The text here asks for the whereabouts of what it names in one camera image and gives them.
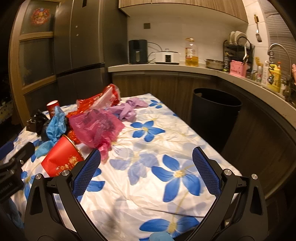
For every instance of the dark grey refrigerator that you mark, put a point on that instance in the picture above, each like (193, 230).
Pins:
(89, 37)

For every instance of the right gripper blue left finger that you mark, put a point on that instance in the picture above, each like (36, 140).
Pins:
(83, 172)

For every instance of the beer can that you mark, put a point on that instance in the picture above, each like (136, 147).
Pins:
(259, 73)

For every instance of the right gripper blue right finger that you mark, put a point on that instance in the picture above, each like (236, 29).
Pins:
(209, 170)

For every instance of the white soap bottle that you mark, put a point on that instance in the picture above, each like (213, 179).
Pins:
(265, 74)

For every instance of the blue glove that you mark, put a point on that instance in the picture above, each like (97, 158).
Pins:
(55, 129)

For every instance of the yellow detergent bottle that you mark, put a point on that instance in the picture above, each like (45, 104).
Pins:
(274, 78)

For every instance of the black round trash bin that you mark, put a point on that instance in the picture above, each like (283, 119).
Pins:
(213, 116)

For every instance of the hanging spatula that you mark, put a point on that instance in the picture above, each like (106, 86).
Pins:
(257, 34)

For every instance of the floral blue white tablecloth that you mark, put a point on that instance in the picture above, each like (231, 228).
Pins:
(149, 182)

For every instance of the pink plastic bag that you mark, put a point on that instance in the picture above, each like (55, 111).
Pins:
(98, 129)

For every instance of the pink utensil basket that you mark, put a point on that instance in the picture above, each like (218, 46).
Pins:
(238, 68)

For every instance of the red white snack bag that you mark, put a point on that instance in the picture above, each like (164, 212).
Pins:
(110, 97)

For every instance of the cooking oil bottle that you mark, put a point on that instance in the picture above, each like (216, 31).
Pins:
(191, 53)

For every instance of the black bag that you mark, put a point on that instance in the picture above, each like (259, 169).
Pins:
(38, 124)

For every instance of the wooden upper cabinet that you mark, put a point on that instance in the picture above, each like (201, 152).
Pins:
(233, 8)

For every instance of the steel kitchen faucet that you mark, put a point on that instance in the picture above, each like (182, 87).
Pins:
(277, 53)

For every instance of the white rice cooker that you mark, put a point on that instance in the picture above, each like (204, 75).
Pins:
(167, 57)

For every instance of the red paper cup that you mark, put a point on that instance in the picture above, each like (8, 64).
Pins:
(63, 156)
(51, 107)

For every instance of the wooden glass door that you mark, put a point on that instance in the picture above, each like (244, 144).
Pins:
(31, 57)

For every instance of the wooden lower cabinets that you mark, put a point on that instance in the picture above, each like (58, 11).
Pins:
(246, 131)

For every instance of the black air fryer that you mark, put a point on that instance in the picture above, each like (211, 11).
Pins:
(138, 51)

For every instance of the red plastic wrapper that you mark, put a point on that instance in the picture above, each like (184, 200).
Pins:
(82, 106)

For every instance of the steel bowl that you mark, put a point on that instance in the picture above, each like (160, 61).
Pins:
(214, 64)

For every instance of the black dish rack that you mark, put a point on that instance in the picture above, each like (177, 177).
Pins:
(236, 51)

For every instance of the purple glove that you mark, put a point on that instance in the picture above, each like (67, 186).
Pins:
(126, 111)

